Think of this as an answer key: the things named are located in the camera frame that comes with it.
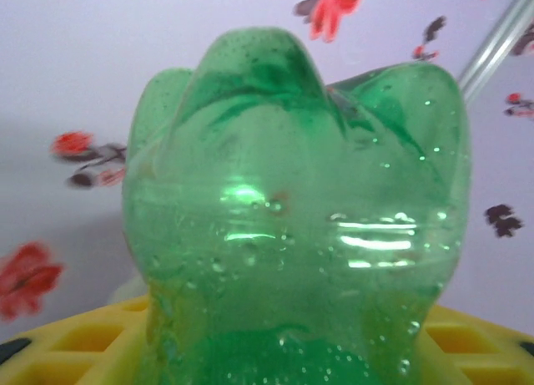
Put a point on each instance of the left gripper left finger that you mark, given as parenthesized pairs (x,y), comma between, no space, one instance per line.
(75,351)

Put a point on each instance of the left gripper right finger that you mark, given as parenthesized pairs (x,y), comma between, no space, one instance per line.
(480,351)

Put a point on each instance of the green plastic bottle yellow cap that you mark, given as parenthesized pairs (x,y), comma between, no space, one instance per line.
(292,193)

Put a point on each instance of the aluminium frame post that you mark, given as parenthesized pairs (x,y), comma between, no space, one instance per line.
(496,42)

